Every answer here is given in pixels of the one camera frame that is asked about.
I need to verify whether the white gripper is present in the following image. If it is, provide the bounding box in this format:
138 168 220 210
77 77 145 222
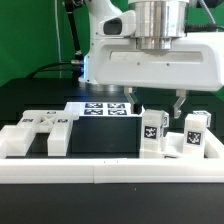
87 33 224 119

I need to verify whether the white chair seat part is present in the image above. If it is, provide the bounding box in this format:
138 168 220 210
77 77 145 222
139 132 202 159

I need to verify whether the white chair back frame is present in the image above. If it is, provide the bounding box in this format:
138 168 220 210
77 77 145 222
0 110 79 156

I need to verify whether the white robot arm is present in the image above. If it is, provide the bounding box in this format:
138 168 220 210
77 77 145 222
80 0 224 117

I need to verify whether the white marker sheet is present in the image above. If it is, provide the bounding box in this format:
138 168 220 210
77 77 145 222
64 102 141 117

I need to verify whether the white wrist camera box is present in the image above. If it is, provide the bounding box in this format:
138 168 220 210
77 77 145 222
98 10 136 37

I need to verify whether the black cable bundle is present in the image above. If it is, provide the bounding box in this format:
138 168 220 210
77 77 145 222
25 0 84 80

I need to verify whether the white U-shaped fence frame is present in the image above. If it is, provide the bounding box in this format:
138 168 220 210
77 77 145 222
0 126 224 184

